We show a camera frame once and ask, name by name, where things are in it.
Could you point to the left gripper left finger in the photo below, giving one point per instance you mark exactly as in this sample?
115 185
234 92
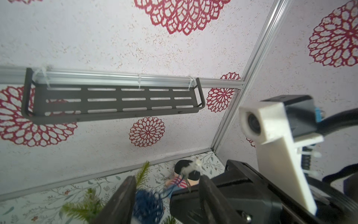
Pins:
119 208

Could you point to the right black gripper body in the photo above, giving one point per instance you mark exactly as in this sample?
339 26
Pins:
259 201

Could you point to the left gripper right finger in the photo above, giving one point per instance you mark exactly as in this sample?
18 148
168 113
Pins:
216 208

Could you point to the small green christmas tree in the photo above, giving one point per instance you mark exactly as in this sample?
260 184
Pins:
91 205

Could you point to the blue ball ornament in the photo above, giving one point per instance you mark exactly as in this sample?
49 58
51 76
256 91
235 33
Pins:
148 207

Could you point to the plush doll striped shirt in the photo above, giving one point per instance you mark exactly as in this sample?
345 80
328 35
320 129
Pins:
184 175

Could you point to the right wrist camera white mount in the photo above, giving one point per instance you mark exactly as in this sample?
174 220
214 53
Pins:
280 127

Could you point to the dark grey slotted wall shelf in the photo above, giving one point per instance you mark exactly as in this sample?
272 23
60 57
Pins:
72 98

